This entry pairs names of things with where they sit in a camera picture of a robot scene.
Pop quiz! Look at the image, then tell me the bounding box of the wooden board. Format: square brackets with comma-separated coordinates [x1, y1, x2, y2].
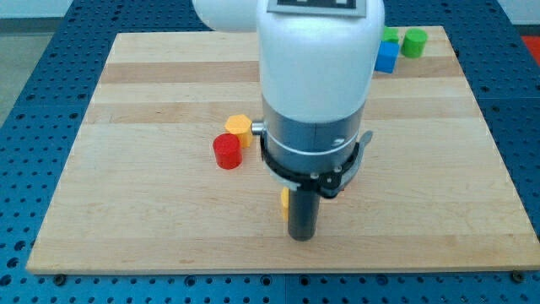
[27, 26, 539, 275]

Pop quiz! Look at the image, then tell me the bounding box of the red cylinder block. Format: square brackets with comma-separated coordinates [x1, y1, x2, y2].
[213, 133, 242, 170]

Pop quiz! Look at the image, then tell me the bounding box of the blue cube block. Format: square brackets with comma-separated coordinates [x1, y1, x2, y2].
[375, 41, 400, 73]

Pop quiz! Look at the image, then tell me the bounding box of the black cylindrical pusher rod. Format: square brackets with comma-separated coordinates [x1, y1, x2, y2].
[288, 190, 320, 242]

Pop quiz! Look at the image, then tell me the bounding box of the green block behind arm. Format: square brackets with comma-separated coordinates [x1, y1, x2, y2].
[381, 26, 400, 44]

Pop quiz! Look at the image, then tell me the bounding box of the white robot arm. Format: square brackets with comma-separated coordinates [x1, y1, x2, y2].
[193, 0, 385, 241]

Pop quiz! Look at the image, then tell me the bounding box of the grey flange with black clamp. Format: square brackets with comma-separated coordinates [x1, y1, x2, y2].
[260, 100, 373, 198]

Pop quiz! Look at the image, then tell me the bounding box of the yellow hexagon block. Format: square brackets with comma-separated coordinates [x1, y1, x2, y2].
[224, 114, 253, 148]

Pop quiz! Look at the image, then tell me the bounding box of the green cylinder block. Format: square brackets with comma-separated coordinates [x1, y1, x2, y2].
[401, 28, 428, 58]

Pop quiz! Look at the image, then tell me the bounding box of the yellow heart block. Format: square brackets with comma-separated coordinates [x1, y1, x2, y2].
[280, 187, 289, 222]

